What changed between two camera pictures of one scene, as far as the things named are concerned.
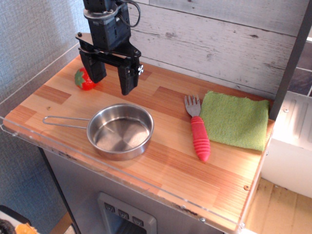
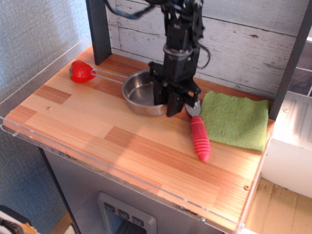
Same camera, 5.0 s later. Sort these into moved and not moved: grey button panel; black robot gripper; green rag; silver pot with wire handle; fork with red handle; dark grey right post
Moved: black robot gripper; silver pot with wire handle
Not moved: fork with red handle; green rag; dark grey right post; grey button panel
